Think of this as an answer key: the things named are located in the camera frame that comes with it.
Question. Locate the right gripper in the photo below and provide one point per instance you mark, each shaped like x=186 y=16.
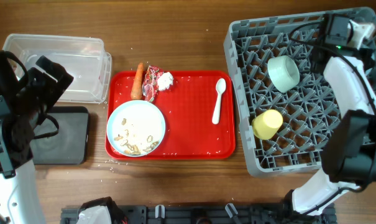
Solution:
x=335 y=30

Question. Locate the mint green cup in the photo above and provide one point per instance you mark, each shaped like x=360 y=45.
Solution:
x=283 y=72

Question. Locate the yellow plastic cup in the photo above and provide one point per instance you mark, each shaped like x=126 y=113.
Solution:
x=266 y=125

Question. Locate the white plastic spoon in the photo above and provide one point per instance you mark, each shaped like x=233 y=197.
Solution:
x=220 y=89

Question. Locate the white tissue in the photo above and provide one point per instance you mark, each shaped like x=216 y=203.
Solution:
x=165 y=81

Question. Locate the red foil wrapper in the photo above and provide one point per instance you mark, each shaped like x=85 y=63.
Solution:
x=149 y=85

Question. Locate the orange carrot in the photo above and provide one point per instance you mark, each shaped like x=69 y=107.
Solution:
x=136 y=91

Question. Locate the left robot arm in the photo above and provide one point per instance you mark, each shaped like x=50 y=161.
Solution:
x=24 y=105

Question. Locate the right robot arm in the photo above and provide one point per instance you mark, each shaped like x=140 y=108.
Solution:
x=348 y=160

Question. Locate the grey dishwasher rack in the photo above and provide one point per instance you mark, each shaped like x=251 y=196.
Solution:
x=310 y=110

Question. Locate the black waste tray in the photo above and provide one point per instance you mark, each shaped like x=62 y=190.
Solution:
x=68 y=147

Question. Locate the red plastic tray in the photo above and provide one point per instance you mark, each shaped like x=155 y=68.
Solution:
x=188 y=110

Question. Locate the clear plastic storage bin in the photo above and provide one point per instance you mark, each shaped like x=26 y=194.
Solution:
x=84 y=58

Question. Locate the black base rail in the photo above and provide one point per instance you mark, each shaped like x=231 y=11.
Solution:
x=218 y=214

